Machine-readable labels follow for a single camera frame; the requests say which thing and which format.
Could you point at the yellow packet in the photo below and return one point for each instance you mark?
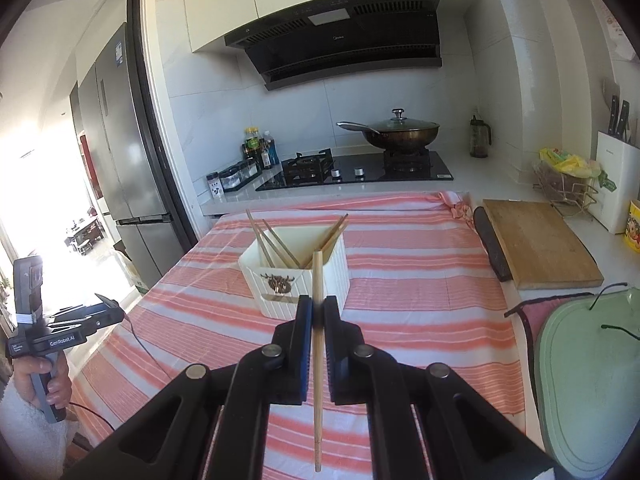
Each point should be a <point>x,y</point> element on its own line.
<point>632,227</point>

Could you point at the black range hood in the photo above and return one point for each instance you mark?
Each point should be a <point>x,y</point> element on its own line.
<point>340,35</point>

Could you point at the black gas stove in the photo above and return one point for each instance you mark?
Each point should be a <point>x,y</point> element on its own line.
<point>360,172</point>

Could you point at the white ribbed utensil holder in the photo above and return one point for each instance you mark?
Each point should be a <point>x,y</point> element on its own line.
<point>300,285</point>

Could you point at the small white spice jar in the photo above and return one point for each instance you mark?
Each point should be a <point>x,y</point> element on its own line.
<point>214,185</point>

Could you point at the dark narrow board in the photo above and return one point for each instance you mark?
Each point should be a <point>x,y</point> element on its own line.
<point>492,245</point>

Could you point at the glass wok lid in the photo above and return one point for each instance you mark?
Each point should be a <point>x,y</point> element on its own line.
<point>402,122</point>

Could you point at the blue bottle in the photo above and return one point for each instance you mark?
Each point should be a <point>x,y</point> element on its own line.
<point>268,152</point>

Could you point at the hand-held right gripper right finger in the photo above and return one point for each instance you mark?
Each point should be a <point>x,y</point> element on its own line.
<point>331,350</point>

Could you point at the white knife block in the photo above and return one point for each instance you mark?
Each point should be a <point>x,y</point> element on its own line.
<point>617,180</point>

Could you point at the yellow plastic bag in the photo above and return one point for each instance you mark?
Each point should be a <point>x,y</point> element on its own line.
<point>565,162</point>

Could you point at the dark oil jug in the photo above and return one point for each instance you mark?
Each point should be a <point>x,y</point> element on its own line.
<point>479,137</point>

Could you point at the person's left forearm white sleeve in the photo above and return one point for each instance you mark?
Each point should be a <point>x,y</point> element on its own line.
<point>35,440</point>

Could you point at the dark wok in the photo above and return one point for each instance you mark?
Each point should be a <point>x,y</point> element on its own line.
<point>400,137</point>

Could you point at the black spice jar set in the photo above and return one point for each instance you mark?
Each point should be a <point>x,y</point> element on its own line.
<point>240,175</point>

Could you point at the wooden cutting board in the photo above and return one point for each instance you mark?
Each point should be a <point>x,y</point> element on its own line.
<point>545,245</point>

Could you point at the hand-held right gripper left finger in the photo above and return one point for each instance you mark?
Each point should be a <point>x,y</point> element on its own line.
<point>300,350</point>

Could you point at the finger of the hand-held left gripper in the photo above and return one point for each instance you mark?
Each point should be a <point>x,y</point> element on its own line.
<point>95,324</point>
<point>111,305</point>

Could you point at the person's left hand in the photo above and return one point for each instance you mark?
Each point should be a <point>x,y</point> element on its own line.
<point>57,385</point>

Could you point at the pink white striped cloth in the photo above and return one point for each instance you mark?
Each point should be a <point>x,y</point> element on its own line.
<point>425,320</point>

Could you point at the grey refrigerator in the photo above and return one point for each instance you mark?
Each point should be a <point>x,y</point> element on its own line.
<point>130,160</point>

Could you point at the pink mat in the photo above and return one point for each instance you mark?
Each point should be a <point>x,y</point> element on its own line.
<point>535,315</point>

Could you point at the dining furniture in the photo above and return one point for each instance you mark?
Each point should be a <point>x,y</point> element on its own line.
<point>82,235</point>

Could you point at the green cutting board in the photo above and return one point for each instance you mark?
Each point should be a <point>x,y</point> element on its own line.
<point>590,385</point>

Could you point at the yellow-capped sauce bottle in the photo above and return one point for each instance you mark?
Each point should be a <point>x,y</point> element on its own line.
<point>251,145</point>

